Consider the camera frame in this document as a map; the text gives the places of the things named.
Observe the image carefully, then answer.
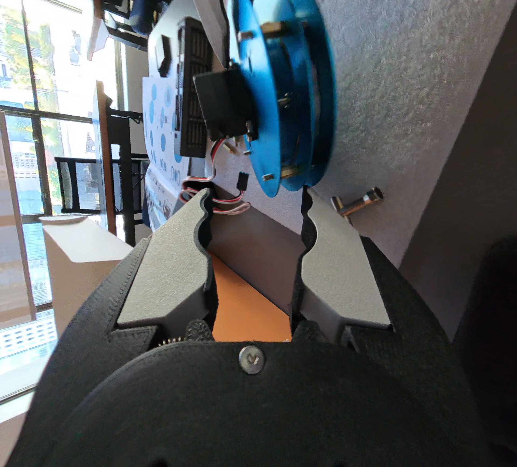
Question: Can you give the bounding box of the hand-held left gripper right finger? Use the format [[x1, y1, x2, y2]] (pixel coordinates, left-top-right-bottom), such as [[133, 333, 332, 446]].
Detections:
[[291, 187, 392, 341]]

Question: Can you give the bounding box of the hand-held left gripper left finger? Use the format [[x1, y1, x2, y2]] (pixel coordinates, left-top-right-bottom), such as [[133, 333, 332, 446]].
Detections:
[[116, 187, 219, 330]]

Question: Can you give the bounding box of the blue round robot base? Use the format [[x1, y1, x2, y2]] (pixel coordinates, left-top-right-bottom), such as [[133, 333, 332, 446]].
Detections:
[[227, 0, 338, 198]]

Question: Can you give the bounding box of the metal cross socket wrench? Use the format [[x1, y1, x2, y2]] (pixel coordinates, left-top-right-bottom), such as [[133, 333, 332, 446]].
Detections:
[[330, 187, 384, 226]]

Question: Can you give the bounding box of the orange cardboard box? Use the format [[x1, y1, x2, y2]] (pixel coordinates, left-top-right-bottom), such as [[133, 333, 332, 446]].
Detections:
[[38, 214, 292, 343]]

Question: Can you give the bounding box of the instruction manual with blue pictures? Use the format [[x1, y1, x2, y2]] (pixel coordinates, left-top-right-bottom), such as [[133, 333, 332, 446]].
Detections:
[[141, 76, 194, 231]]

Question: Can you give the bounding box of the black servo motor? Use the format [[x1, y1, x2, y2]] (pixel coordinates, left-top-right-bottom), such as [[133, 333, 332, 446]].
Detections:
[[193, 63, 260, 142]]

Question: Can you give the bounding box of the black screwdriver bit case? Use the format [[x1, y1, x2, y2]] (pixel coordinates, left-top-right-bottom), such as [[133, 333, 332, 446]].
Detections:
[[176, 16, 215, 158]]

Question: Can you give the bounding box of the small black box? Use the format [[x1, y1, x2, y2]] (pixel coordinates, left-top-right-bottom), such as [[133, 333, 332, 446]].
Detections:
[[157, 35, 173, 76]]

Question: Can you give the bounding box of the large glass window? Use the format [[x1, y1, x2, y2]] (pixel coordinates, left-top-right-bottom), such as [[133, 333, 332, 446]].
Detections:
[[0, 0, 126, 395]]

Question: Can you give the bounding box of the red white servo cable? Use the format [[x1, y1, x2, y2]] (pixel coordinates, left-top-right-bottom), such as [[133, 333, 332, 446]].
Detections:
[[182, 140, 253, 215]]

